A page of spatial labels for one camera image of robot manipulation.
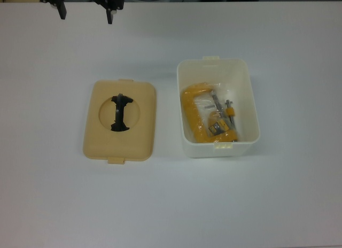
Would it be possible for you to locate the clear plastic bag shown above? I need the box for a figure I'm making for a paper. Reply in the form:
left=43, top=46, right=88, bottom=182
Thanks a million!
left=181, top=82, right=241, bottom=145

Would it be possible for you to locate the beige plastic case lid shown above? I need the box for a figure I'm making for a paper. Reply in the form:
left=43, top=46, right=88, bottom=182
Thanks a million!
left=81, top=78, right=158, bottom=165

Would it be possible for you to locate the black lid handle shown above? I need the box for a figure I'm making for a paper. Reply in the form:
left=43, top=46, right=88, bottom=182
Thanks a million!
left=110, top=92, right=134, bottom=133

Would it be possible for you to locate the white plastic tool case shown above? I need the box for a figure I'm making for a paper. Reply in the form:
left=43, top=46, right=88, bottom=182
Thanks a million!
left=176, top=55, right=261, bottom=159

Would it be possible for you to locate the yellow C-clamp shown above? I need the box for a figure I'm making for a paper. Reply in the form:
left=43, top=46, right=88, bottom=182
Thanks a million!
left=181, top=82, right=239, bottom=144

